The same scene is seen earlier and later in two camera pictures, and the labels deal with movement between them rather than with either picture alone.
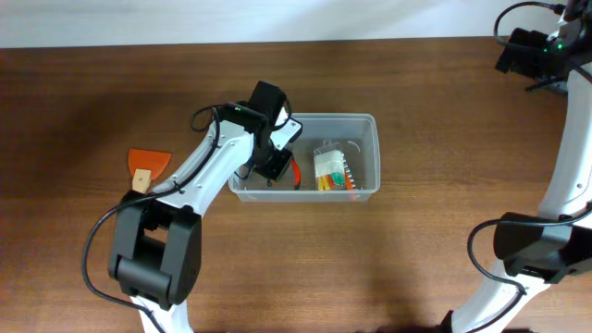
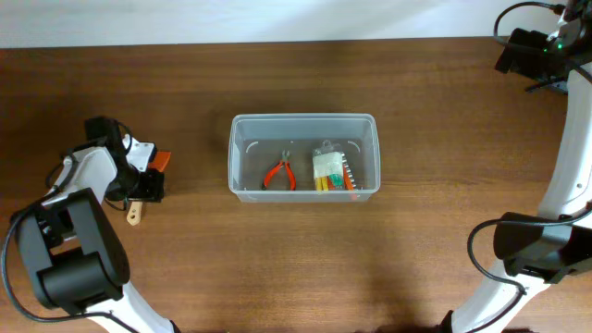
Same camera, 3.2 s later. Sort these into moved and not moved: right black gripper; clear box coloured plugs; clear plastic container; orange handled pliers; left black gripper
Moved: orange handled pliers; left black gripper
Not moved: right black gripper; clear plastic container; clear box coloured plugs
